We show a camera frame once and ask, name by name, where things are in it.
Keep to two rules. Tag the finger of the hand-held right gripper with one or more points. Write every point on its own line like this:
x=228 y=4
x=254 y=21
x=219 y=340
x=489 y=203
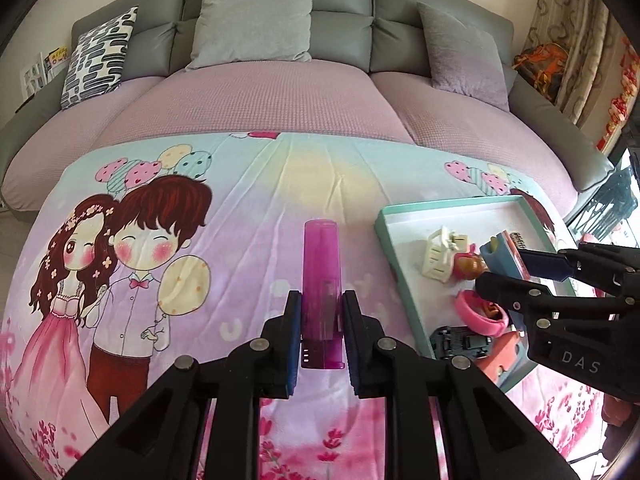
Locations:
x=545 y=262
x=505 y=287

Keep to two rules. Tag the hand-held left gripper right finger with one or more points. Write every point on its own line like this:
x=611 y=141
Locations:
x=352 y=345

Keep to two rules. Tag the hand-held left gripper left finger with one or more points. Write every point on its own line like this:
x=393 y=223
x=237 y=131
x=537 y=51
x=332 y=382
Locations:
x=295 y=345

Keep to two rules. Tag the blue orange plastic toy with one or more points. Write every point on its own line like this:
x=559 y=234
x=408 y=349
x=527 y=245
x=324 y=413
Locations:
x=495 y=252

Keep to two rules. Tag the pink brown dog figurine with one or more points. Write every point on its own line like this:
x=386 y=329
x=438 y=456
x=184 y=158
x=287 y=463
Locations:
x=467 y=262

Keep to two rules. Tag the black plastic toy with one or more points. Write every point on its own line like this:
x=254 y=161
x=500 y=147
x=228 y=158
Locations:
x=460 y=342

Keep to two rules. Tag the salmon plastic block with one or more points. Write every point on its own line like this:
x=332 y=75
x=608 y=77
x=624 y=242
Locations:
x=500 y=360

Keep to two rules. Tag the white plastic hair clip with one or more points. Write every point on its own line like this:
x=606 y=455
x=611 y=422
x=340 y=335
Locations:
x=437 y=260

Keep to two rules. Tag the purple translucent lighter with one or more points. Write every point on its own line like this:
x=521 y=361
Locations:
x=322 y=270

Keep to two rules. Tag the teal rimmed white tray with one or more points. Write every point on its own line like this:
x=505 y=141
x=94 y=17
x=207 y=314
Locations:
x=410 y=235

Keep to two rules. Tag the person's right hand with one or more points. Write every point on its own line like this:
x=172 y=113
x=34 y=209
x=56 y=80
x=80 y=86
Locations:
x=616 y=407

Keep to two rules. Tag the black metal chair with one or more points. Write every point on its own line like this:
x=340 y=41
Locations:
x=607 y=200

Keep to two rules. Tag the printed cartoon blanket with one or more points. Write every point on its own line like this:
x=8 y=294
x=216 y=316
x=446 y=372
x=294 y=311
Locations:
x=250 y=185

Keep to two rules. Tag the red hanging decoration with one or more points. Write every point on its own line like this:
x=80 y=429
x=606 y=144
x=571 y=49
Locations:
x=617 y=105

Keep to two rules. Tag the red orange bag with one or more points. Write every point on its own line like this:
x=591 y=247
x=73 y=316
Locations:
x=542 y=70

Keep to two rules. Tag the grey purple cushion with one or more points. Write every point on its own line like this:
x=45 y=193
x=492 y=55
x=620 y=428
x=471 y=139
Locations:
x=460 y=55

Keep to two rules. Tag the beige patterned curtain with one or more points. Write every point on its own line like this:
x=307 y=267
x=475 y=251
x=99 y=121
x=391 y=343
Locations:
x=565 y=15

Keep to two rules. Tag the purple sofa cover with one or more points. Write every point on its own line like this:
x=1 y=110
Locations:
x=250 y=100

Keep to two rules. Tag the grey sofa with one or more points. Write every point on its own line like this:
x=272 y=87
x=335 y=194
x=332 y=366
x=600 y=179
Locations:
x=345 y=30

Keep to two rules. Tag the black white patterned cushion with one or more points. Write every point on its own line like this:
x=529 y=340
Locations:
x=97 y=60

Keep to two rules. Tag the white book rack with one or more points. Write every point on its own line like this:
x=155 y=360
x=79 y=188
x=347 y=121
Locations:
x=37 y=72

